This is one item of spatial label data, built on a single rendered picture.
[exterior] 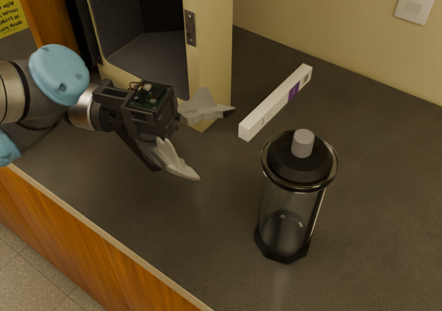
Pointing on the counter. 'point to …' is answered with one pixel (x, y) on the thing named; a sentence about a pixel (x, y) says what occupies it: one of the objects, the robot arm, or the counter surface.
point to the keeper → (190, 27)
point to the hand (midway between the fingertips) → (221, 145)
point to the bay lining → (133, 9)
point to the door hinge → (87, 21)
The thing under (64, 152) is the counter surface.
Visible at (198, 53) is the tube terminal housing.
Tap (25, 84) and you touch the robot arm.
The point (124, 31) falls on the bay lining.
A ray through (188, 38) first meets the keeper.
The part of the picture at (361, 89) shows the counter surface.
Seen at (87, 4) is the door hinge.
